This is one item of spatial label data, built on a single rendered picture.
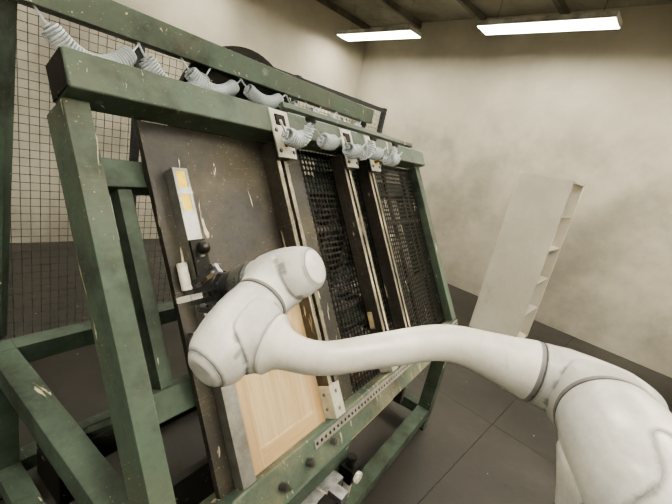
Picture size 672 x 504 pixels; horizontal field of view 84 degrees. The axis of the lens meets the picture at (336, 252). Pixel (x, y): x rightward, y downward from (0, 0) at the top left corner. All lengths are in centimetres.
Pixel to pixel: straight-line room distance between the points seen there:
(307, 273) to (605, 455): 46
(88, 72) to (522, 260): 456
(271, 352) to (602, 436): 43
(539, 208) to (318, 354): 444
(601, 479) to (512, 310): 458
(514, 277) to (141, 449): 449
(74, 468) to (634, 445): 141
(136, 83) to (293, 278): 75
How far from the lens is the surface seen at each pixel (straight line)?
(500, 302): 511
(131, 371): 104
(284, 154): 146
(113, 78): 117
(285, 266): 66
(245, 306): 61
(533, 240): 491
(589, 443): 56
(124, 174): 122
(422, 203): 270
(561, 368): 68
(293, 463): 139
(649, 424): 57
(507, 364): 67
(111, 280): 103
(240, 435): 124
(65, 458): 157
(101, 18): 171
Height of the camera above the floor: 187
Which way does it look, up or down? 15 degrees down
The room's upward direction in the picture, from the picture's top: 12 degrees clockwise
